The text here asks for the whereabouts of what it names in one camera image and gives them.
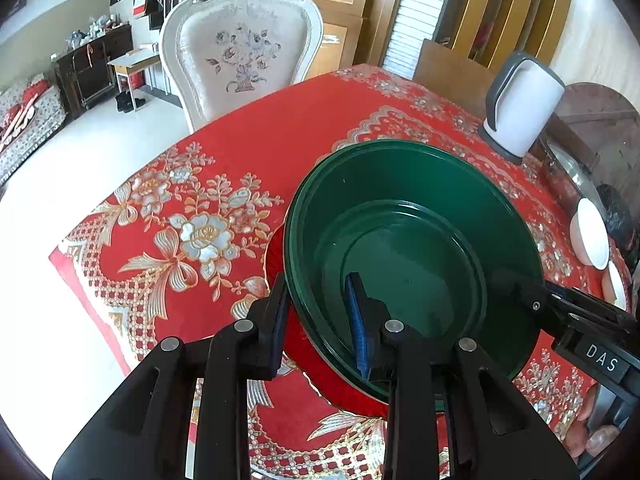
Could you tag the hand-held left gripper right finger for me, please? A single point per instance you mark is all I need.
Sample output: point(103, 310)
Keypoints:
point(357, 330)

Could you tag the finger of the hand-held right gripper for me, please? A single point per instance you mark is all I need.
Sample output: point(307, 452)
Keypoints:
point(520, 290)
point(600, 304)

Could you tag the red floral tablecloth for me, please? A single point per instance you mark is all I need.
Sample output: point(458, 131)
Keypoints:
point(200, 160)

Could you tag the cream plastic plate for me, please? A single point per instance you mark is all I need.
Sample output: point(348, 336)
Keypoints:
point(614, 285)

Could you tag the yellow wooden panels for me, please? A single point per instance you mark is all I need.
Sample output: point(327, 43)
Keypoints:
point(525, 5)

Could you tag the floral covered sofa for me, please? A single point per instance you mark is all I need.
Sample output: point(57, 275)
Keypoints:
point(35, 135)

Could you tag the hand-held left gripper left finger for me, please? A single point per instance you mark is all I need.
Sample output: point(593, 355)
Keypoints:
point(272, 345)

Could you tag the steel pot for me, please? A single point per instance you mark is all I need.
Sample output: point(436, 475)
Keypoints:
point(560, 189)

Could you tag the small desk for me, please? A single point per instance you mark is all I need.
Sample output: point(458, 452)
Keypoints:
point(132, 57)

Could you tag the dark wooden sideboard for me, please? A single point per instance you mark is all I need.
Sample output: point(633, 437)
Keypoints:
point(85, 75)

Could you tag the white electric kettle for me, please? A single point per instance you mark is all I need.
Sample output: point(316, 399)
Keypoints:
point(525, 105)

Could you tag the wooden cabinet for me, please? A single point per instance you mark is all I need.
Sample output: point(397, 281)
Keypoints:
point(330, 25)

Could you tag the red cloth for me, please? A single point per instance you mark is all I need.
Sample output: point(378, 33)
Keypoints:
point(15, 125)

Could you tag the glass pot lid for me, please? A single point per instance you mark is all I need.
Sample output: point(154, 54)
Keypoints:
point(571, 166)

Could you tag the black boot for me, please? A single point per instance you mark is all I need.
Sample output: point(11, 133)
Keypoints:
point(137, 101)
point(122, 103)

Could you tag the white louvered door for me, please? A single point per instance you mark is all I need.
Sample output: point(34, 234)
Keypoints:
point(407, 20)

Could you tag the brown wooden board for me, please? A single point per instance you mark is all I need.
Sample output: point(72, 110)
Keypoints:
point(445, 67)

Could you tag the green plastic bowl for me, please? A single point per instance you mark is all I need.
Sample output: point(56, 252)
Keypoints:
point(425, 220)

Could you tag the ornate white chair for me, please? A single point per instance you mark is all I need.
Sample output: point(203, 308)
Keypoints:
point(240, 60)

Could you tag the black plastic bag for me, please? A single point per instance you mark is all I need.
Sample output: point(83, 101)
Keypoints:
point(617, 210)

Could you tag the round wooden tabletop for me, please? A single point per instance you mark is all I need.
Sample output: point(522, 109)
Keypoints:
point(595, 105)

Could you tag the white foam bowl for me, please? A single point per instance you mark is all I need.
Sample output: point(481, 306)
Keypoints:
point(590, 232)

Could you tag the person's right hand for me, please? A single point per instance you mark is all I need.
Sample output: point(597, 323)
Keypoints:
point(600, 440)

